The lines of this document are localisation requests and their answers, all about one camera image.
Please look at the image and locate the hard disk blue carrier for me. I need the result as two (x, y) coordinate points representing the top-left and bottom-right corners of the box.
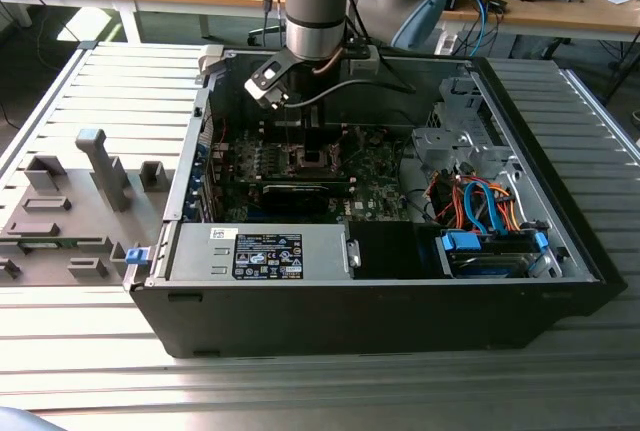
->
(437, 230), (551, 280)

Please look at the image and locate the silver drive cage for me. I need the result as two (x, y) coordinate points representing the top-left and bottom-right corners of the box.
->
(409, 75), (521, 187)

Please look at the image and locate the orange wire bundle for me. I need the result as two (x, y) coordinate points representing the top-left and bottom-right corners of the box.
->
(434, 173), (526, 232)

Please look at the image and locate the green motherboard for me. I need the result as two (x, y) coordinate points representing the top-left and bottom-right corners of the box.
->
(209, 123), (416, 225)

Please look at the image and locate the black camera cable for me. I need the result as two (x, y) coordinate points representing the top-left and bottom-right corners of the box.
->
(284, 48), (417, 108)

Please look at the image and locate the white power strip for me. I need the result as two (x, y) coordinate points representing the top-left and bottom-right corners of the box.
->
(433, 30), (459, 56)

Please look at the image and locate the blue wire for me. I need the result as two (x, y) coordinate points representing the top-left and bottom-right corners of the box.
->
(462, 179), (489, 231)
(479, 183), (507, 236)

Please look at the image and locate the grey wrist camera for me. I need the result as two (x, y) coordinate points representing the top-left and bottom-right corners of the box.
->
(348, 45), (377, 76)

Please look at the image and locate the blue chair back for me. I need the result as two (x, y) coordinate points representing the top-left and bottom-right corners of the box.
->
(0, 406), (66, 431)

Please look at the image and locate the grey power supply unit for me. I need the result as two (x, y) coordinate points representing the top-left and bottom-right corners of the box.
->
(167, 224), (351, 283)

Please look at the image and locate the CPU socket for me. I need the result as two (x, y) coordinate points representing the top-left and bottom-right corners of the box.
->
(279, 142), (345, 178)

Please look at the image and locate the grey parts rack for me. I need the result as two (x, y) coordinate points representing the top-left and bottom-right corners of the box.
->
(0, 128), (174, 287)

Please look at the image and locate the black PC case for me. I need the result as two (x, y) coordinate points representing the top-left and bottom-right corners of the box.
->
(128, 45), (629, 360)

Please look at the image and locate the black graphics card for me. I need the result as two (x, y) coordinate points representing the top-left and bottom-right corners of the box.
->
(233, 175), (355, 216)

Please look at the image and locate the black plastic shroud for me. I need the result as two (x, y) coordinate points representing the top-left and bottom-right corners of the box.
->
(348, 223), (444, 282)

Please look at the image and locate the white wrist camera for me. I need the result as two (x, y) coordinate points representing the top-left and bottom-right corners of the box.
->
(243, 55), (292, 111)

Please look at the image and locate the blue hanging cable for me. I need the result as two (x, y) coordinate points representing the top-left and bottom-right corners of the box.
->
(472, 0), (494, 58)

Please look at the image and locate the green RAM stick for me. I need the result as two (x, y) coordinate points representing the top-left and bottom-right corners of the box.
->
(18, 238), (81, 252)

